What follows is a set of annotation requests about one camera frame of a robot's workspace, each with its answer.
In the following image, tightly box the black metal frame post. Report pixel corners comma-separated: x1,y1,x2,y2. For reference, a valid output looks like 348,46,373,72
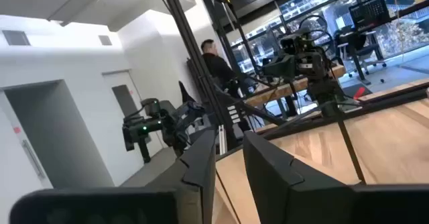
159,0,241,150

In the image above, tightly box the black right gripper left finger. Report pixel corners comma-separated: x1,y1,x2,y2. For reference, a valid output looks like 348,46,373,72
9,129,217,224

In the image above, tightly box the small red object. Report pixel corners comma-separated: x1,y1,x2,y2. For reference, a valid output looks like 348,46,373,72
353,86,367,101

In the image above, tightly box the wooden desk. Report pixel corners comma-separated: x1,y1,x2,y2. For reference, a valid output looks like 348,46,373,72
243,64,347,108

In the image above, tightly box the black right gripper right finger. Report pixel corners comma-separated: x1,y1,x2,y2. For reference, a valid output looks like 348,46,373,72
242,131,429,224

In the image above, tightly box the person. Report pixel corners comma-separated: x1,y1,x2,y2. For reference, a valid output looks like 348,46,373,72
200,38,247,99

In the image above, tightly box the white door with dark window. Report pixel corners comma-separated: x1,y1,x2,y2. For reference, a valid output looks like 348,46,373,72
101,69,165,158

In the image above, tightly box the black office chair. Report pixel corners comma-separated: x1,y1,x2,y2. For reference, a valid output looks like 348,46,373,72
334,25,388,81

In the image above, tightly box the wooden shelf black wire frame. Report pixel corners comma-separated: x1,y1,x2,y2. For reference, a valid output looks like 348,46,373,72
278,105,367,185

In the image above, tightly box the black computer monitor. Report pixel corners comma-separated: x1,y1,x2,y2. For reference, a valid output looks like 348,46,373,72
348,0,392,31

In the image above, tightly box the white door with metal handle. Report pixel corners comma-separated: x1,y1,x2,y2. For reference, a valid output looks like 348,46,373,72
0,89,54,218

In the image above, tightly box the black table edge frame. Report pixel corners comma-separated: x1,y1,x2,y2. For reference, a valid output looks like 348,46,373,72
257,82,429,141

